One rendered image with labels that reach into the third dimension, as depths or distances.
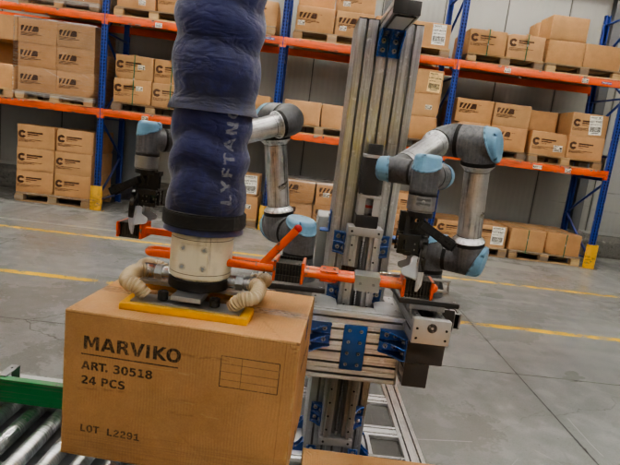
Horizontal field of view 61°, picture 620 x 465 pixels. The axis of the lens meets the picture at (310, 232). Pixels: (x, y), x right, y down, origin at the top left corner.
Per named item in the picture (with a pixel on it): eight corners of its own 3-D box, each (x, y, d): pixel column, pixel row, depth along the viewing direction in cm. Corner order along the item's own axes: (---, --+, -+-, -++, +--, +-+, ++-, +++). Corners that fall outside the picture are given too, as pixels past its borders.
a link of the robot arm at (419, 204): (434, 196, 145) (439, 198, 137) (431, 212, 146) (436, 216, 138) (406, 193, 146) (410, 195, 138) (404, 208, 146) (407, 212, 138)
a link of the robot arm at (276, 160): (279, 250, 202) (271, 103, 186) (257, 241, 213) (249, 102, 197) (304, 244, 209) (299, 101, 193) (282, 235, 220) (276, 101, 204)
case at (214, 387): (59, 452, 140) (65, 308, 133) (125, 385, 179) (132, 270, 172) (283, 490, 136) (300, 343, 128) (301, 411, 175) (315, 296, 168)
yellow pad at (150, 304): (117, 309, 137) (118, 291, 136) (133, 298, 147) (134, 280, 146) (246, 327, 135) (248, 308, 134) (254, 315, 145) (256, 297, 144)
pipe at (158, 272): (121, 293, 138) (123, 272, 137) (155, 270, 163) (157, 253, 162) (249, 311, 137) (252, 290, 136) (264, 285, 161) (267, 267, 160)
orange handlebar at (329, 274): (103, 253, 147) (104, 240, 146) (144, 234, 176) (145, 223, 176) (438, 298, 142) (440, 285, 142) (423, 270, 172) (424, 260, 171)
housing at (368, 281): (352, 291, 143) (354, 274, 142) (352, 283, 150) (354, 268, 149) (378, 293, 143) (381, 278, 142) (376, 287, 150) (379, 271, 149)
